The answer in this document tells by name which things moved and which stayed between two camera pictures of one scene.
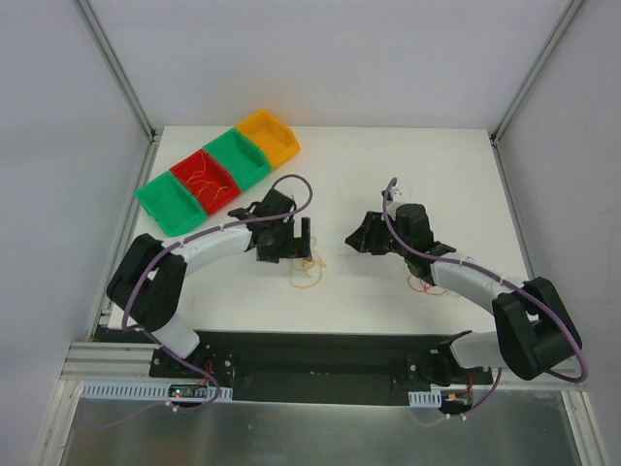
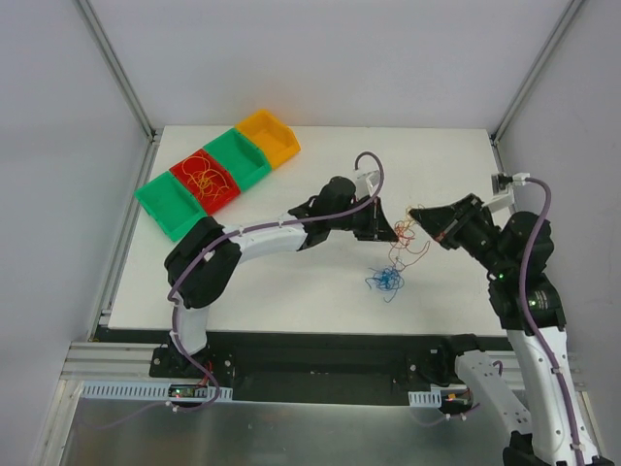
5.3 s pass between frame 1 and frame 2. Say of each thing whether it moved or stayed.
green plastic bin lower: stayed
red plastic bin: stayed
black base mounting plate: stayed
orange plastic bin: stayed
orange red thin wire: moved
